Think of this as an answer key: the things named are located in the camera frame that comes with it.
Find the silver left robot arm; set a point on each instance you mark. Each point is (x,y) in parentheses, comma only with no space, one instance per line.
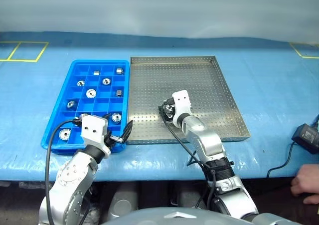
(72,175)

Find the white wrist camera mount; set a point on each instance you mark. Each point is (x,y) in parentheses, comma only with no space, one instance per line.
(180,100)
(93,130)

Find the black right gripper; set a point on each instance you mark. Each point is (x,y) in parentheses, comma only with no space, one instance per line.
(173,117)

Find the grey robot torso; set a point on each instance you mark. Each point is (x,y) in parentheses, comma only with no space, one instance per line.
(174,217)

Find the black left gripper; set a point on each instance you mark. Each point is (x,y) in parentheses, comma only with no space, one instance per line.
(109,140)

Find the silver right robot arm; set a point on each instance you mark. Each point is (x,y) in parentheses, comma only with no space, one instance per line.
(204,140)

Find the blue compartment tray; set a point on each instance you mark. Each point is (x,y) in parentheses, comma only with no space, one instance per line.
(99,104)

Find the perforated metal tray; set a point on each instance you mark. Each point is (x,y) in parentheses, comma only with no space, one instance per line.
(174,75)

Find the black power adapter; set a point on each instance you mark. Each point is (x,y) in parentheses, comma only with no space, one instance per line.
(307,137)

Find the yellow tape square marking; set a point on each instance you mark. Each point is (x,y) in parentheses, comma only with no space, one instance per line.
(296,50)
(41,51)

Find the grey rounded cylinder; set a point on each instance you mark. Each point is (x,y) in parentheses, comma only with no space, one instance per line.
(189,197)
(123,202)

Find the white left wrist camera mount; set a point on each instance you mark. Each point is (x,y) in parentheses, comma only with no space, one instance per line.
(93,130)

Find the blue plastic table cover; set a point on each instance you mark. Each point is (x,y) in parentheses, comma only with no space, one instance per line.
(261,97)

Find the bare bystander hand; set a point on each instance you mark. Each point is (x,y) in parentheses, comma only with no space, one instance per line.
(309,180)

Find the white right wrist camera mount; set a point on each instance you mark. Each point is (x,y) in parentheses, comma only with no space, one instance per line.
(180,100)

